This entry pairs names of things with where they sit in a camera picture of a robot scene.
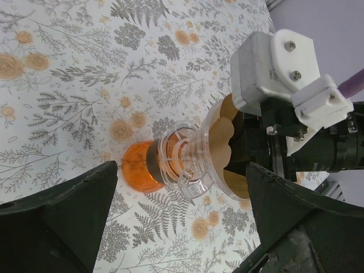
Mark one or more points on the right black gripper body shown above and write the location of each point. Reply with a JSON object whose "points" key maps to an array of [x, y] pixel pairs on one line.
{"points": [[257, 139]]}

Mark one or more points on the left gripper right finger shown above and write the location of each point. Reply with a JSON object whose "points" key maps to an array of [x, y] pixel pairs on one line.
{"points": [[301, 230]]}

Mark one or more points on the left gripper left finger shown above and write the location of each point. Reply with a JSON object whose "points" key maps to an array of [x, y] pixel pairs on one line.
{"points": [[58, 229]]}

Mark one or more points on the brown paper coffee filter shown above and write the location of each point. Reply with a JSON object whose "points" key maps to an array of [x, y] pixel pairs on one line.
{"points": [[221, 130]]}

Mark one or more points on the clear glass dripper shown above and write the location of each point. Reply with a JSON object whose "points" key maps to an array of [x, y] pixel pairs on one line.
{"points": [[181, 160]]}

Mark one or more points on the orange glass carafe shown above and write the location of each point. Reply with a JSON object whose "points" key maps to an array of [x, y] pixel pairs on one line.
{"points": [[134, 169]]}

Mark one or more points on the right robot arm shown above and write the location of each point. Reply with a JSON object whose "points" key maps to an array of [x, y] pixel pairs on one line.
{"points": [[337, 148]]}

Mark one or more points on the floral table mat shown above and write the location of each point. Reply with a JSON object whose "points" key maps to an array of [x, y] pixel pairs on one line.
{"points": [[82, 81]]}

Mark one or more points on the aluminium front rail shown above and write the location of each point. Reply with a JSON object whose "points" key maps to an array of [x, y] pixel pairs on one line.
{"points": [[331, 189]]}

